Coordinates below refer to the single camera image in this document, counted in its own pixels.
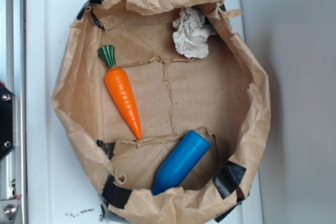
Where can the white paper ball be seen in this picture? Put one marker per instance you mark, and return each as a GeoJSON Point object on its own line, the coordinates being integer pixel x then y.
{"type": "Point", "coordinates": [192, 33]}

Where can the blue plastic bottle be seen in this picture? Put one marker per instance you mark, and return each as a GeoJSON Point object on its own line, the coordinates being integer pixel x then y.
{"type": "Point", "coordinates": [180, 162]}

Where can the orange toy carrot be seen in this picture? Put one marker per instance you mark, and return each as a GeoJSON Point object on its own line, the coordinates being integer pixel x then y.
{"type": "Point", "coordinates": [120, 89]}

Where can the brown paper bag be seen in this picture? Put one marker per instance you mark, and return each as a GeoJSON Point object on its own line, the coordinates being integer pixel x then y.
{"type": "Point", "coordinates": [224, 97]}

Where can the white plastic bin lid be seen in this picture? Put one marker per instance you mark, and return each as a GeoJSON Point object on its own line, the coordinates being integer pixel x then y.
{"type": "Point", "coordinates": [59, 191]}

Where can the black metal bracket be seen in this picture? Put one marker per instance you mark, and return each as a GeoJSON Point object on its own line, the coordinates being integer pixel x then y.
{"type": "Point", "coordinates": [7, 121]}

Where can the aluminium frame rail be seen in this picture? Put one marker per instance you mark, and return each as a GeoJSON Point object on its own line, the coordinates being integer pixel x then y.
{"type": "Point", "coordinates": [13, 167]}

